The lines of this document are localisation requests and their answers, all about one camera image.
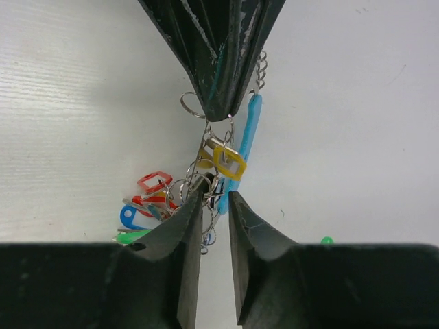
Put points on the blue key fob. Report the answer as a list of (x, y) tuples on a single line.
[(132, 218)]

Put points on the yellow key tag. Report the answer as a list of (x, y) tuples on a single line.
[(229, 163)]

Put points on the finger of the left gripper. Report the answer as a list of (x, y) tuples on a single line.
[(250, 23), (198, 34)]

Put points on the green key tag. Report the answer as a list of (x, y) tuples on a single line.
[(327, 240)]

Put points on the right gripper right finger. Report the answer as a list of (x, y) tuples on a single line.
[(264, 268)]

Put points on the light blue handle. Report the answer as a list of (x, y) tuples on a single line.
[(254, 111)]

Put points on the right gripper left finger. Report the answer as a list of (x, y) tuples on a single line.
[(166, 272)]

